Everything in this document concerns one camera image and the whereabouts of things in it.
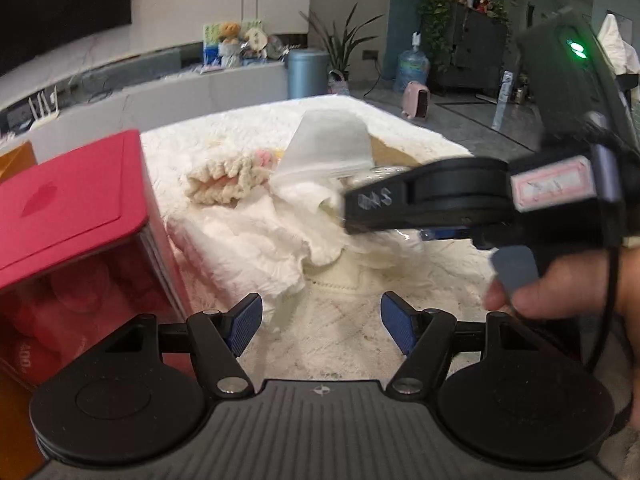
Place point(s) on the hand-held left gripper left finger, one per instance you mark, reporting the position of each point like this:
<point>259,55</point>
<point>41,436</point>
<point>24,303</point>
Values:
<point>245,322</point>

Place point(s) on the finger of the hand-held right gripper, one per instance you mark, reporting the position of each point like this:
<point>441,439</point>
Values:
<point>445,233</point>

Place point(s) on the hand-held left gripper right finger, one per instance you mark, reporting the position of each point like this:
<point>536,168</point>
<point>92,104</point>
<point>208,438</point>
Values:
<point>400,322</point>

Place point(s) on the white fluffy cloth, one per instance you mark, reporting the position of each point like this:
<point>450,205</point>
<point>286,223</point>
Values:
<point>250,245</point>

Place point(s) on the person's right hand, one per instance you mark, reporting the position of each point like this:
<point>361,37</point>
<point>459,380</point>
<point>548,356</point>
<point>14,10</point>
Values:
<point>575,285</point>

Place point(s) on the beige knitted cloth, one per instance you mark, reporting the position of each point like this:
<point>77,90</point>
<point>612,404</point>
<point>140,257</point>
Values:
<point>350,270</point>

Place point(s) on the brown paper packet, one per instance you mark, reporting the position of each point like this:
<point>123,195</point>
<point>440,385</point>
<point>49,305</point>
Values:
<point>390,152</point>

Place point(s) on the pink heater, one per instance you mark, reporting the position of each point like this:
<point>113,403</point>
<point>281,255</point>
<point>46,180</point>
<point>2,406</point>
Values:
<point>417,100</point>

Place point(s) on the blue water jug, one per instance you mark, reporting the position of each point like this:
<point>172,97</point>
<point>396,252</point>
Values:
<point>412,67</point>

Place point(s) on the dark grey cabinet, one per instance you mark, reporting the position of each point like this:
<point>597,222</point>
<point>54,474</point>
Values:
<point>475,55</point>

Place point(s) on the white tissue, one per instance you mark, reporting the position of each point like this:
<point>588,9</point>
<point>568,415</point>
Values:
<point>325,145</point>

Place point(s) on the cream knitted cloth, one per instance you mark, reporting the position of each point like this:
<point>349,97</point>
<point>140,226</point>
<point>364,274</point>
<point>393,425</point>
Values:
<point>220,180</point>

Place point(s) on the striped woven basket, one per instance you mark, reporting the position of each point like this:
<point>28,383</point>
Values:
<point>338,82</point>

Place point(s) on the long leaved potted plant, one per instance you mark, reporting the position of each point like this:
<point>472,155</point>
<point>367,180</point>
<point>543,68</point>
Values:
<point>342,45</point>

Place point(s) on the blue grey trash can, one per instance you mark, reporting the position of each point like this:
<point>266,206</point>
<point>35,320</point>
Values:
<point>307,75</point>

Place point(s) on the red box with clear front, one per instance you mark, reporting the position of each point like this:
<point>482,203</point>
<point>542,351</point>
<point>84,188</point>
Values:
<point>75,200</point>

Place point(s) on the white draped cloth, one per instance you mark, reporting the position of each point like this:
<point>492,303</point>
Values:
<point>620,45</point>

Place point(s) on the white marble television console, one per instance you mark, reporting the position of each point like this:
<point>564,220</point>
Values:
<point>200,90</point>

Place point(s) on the white round figurine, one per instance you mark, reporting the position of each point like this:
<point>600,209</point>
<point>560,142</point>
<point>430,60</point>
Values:
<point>256,40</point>

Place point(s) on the stuffed toys group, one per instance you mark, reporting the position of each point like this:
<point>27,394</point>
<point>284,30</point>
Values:
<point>212,47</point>

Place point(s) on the small teddy bear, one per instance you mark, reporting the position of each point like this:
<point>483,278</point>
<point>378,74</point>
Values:
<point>230,31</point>

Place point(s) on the white router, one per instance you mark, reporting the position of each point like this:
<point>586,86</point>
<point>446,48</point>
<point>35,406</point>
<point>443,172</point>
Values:
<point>44,110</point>

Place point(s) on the wall power outlet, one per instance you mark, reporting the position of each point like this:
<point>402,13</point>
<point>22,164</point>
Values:
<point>370,54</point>

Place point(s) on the black wall television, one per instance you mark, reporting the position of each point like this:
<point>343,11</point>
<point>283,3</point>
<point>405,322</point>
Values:
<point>50,0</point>

